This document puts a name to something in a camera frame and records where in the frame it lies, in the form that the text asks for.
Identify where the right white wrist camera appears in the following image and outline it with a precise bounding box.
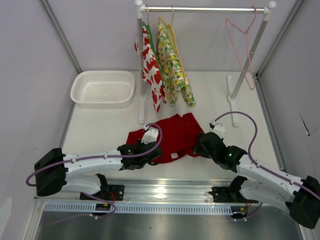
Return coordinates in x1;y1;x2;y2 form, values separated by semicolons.
209;120;225;139

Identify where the pink wire hanger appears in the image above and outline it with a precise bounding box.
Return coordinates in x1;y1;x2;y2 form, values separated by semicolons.
225;5;258;90

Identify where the white metal clothes rack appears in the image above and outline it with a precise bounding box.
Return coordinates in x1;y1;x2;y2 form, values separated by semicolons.
134;0;277;124

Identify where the yellow wooden hanger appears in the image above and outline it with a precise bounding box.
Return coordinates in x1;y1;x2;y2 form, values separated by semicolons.
158;5;187;83

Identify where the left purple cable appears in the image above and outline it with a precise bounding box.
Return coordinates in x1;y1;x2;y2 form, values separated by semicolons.
26;123;163;187

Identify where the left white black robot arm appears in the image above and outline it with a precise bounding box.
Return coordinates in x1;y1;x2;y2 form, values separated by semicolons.
34;141;163;200

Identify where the white slotted cable duct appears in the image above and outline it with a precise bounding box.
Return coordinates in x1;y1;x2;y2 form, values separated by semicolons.
44;202;233;216

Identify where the green hanger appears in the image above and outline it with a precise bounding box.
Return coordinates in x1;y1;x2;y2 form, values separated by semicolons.
142;20;163;77

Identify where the red skirt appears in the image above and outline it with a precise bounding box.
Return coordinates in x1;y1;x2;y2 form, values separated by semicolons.
124;112;206;165

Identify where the lemon print garment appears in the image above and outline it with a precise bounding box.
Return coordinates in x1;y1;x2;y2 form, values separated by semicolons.
156;20;196;108

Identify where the white plastic basket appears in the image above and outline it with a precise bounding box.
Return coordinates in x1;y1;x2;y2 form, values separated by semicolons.
70;70;135;109

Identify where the red flower print garment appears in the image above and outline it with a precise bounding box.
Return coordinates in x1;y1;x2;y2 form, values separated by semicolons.
142;26;167;113

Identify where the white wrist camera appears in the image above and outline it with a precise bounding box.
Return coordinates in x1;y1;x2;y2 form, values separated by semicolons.
209;120;225;139
141;126;159;145

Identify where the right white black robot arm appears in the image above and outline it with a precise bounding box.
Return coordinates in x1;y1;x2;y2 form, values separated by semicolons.
194;132;320;230

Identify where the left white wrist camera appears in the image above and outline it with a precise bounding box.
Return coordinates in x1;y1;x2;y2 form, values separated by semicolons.
141;126;159;145

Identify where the aluminium rail base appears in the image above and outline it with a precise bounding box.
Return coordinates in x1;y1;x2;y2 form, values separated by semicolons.
33;177;306;206

